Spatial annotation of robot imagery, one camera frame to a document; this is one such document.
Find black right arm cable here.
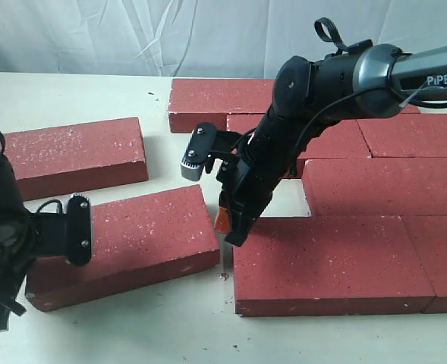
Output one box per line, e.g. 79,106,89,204
230,17,436,179

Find white backdrop curtain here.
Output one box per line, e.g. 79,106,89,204
0,0,447,78

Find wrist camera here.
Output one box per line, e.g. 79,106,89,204
32,193,93,266
180,122,242,182

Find red brick third row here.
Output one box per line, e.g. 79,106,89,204
302,158,447,216

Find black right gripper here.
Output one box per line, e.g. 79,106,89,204
214,115,322,246

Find red brick second row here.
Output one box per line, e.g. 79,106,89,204
227,114,371,178

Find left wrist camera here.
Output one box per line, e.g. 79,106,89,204
32,193,93,266

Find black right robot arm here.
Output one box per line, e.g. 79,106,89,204
217,43,447,246

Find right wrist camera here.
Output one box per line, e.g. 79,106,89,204
180,122,242,182

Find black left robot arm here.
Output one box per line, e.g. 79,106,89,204
0,153,32,331

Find red brick front row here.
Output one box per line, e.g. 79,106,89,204
234,216,436,317

